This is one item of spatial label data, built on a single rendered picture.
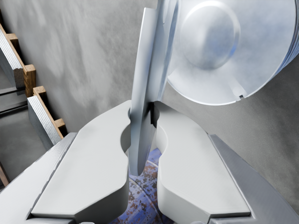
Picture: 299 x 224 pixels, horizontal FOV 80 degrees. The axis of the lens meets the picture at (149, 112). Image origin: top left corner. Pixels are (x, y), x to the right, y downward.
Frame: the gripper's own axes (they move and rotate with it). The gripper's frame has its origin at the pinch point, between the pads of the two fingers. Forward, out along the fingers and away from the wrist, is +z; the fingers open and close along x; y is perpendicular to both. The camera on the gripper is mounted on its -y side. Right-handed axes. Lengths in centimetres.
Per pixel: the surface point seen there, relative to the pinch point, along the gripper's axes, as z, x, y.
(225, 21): 25.7, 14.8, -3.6
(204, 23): 28.7, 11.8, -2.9
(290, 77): 42, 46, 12
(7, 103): 276, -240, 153
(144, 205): 37, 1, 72
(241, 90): 21.9, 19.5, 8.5
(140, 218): 32, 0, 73
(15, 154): 210, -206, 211
